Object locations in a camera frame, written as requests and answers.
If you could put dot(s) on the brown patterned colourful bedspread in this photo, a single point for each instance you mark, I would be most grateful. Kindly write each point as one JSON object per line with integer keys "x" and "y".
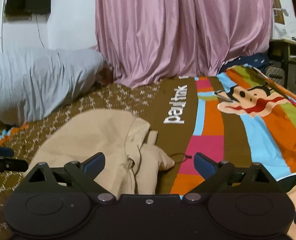
{"x": 185, "y": 114}

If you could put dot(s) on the pink satin curtain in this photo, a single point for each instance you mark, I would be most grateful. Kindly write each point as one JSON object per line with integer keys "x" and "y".
{"x": 146, "y": 40}

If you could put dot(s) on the beige large garment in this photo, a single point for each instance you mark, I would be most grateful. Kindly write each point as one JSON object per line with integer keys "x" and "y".
{"x": 132, "y": 158}

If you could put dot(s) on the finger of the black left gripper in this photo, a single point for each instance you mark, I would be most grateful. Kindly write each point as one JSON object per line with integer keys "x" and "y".
{"x": 8, "y": 163}

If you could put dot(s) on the white desk with items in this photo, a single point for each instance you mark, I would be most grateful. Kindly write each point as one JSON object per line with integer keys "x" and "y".
{"x": 284, "y": 21}

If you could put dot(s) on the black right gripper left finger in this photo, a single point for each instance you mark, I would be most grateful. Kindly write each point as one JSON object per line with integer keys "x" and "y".
{"x": 73, "y": 177}

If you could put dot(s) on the light blue pillow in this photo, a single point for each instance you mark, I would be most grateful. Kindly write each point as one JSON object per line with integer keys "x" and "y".
{"x": 36, "y": 81}

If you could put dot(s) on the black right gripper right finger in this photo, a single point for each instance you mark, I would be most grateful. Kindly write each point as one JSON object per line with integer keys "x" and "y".
{"x": 224, "y": 177}

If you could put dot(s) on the dark blue cloth under curtain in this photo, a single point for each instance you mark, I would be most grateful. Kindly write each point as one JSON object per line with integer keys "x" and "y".
{"x": 259, "y": 61}

